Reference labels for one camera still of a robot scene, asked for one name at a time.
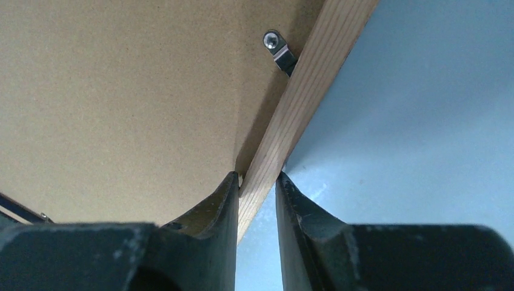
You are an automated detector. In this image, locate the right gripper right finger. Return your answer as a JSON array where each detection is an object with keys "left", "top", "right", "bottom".
[{"left": 275, "top": 173, "right": 513, "bottom": 290}]

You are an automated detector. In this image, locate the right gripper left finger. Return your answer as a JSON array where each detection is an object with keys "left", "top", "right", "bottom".
[{"left": 1, "top": 172, "right": 239, "bottom": 290}]

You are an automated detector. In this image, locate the brown backing board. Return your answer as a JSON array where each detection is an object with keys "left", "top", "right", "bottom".
[{"left": 0, "top": 0, "right": 326, "bottom": 226}]

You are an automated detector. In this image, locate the wooden picture frame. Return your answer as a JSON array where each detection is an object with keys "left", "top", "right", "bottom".
[{"left": 0, "top": 0, "right": 380, "bottom": 244}]

